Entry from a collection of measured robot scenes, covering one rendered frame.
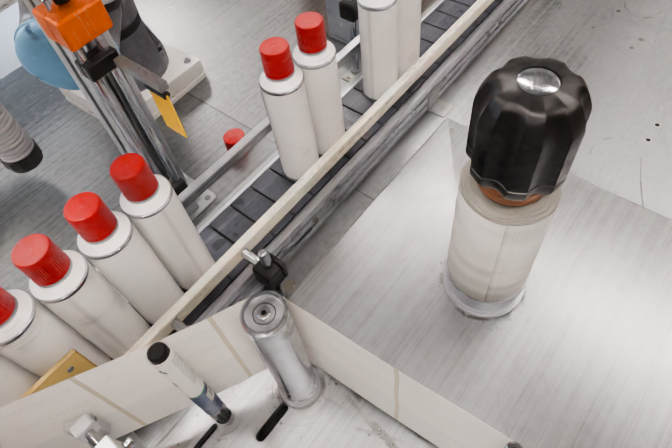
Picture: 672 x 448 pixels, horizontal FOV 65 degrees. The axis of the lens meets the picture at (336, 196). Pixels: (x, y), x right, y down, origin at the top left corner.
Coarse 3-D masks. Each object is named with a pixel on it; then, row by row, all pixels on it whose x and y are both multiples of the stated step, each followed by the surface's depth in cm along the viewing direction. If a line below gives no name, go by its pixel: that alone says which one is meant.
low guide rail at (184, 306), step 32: (480, 0) 85; (448, 32) 81; (416, 64) 77; (384, 96) 74; (352, 128) 71; (320, 160) 68; (288, 192) 66; (256, 224) 63; (224, 256) 61; (192, 288) 59; (160, 320) 57; (128, 352) 55
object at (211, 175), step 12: (348, 48) 74; (360, 48) 75; (264, 120) 67; (252, 132) 66; (264, 132) 67; (240, 144) 65; (252, 144) 66; (228, 156) 64; (240, 156) 65; (216, 168) 63; (228, 168) 64; (204, 180) 62; (216, 180) 64; (192, 192) 61
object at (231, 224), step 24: (456, 0) 91; (432, 24) 88; (456, 48) 86; (432, 72) 82; (360, 96) 80; (408, 96) 79; (384, 120) 76; (360, 144) 74; (336, 168) 72; (264, 192) 71; (312, 192) 70; (240, 216) 69; (288, 216) 68; (216, 240) 67; (264, 240) 66; (240, 264) 64; (216, 288) 63; (192, 312) 61
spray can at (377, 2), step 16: (368, 0) 66; (384, 0) 66; (368, 16) 67; (384, 16) 67; (368, 32) 69; (384, 32) 69; (368, 48) 71; (384, 48) 71; (368, 64) 73; (384, 64) 73; (368, 80) 76; (384, 80) 75; (368, 96) 79
